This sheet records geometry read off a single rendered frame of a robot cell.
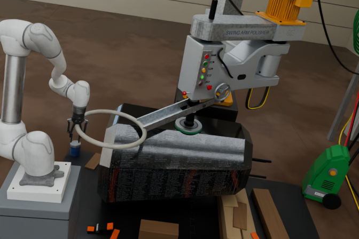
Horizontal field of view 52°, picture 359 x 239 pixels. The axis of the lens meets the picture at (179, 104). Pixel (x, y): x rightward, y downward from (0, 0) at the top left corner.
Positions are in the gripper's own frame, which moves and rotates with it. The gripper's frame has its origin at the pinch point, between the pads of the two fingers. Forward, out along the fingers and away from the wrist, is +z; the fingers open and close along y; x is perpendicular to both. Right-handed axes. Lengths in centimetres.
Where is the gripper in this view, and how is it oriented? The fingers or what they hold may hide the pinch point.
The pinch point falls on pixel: (75, 137)
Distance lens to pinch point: 258.4
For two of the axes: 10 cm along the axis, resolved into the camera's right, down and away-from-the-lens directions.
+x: -2.7, -4.8, 8.3
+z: -2.4, 8.7, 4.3
